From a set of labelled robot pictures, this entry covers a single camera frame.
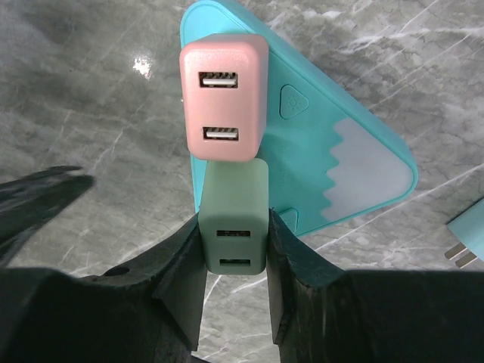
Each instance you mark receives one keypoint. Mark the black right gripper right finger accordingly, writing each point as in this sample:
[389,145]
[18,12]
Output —
[321,313]

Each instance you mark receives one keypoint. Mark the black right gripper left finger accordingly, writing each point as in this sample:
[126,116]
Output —
[147,309]

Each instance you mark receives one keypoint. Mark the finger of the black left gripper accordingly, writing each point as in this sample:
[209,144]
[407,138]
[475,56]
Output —
[30,202]

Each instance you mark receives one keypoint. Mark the green plug adapter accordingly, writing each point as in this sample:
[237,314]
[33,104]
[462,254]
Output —
[233,217]

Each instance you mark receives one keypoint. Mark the teal triangular power strip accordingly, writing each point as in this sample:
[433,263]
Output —
[329,158]

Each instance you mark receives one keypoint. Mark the pink plug adapter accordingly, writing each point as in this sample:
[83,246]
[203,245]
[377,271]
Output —
[224,81]

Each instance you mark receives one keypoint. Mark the teal plug adapter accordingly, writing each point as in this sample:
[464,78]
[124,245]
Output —
[468,230]

